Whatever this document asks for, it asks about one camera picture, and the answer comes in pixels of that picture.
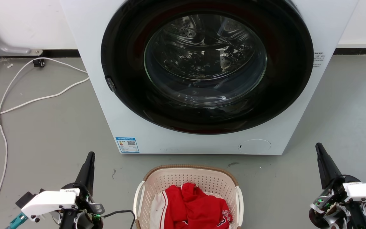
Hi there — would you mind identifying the black camera box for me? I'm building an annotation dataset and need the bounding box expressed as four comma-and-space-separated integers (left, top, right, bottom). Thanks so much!
16, 191, 45, 209

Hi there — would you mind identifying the blue energy label sticker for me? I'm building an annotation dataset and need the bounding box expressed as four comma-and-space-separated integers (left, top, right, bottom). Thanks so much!
116, 137, 139, 153

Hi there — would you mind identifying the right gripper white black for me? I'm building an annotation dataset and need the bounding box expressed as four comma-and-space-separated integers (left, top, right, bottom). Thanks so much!
308, 143, 366, 229

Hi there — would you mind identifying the round white filter cover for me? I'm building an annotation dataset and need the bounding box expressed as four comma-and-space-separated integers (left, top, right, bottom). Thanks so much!
238, 139, 271, 155

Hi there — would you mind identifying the teal cable connector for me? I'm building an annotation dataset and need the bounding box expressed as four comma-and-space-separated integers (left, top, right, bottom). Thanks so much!
7, 212, 28, 229

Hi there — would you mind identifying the red jersey garment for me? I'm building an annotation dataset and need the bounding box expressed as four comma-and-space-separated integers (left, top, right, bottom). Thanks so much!
163, 182, 233, 229

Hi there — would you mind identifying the white front-load washing machine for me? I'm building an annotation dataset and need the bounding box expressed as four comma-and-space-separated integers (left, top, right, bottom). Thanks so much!
60, 0, 360, 155

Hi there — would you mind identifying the black round glass washer door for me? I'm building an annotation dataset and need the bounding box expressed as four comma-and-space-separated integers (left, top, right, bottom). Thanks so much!
101, 0, 314, 135

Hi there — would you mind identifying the white power cable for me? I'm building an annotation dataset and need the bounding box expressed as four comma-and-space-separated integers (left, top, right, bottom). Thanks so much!
0, 77, 90, 121

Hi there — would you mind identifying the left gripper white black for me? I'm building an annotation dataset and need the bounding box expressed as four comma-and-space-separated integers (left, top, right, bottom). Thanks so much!
21, 152, 105, 229

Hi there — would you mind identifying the white garment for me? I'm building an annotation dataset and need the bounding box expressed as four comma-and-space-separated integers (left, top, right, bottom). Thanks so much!
149, 191, 171, 229

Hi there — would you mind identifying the beige plastic laundry basket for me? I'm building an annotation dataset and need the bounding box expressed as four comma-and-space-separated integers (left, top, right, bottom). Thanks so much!
133, 164, 244, 229

